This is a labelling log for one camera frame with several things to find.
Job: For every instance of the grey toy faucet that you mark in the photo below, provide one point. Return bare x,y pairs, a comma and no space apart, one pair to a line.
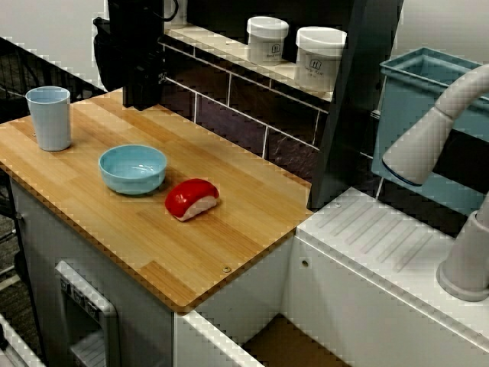
420,153

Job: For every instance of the dark tile backsplash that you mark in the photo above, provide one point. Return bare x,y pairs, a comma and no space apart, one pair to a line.
229,114

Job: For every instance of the white toy kitchen cabinet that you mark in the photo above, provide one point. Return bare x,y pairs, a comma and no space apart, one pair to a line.
46,237

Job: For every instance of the light blue plastic cup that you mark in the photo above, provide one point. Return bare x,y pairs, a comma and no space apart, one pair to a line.
51,126

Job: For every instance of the teal plastic bin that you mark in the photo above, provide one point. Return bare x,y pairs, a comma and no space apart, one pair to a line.
405,114

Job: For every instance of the cream shelf board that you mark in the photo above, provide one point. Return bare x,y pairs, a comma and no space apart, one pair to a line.
229,55

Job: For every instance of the white toy sink unit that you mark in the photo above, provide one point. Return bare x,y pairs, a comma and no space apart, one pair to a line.
363,306

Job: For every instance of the aluminium frame rail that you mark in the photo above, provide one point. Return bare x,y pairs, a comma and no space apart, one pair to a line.
11,344

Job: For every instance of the light blue plastic bowl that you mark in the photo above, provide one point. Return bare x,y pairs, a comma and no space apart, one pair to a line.
131,179

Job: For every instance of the red toy sushi piece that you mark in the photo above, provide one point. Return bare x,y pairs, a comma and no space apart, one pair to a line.
189,195

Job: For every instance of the white lidded plastic jar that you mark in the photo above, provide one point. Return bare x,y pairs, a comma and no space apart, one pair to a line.
267,42
319,61

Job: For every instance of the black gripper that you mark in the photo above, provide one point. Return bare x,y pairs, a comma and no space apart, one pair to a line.
133,26

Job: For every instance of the dark hutch frame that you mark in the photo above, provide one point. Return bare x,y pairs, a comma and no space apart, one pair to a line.
355,114

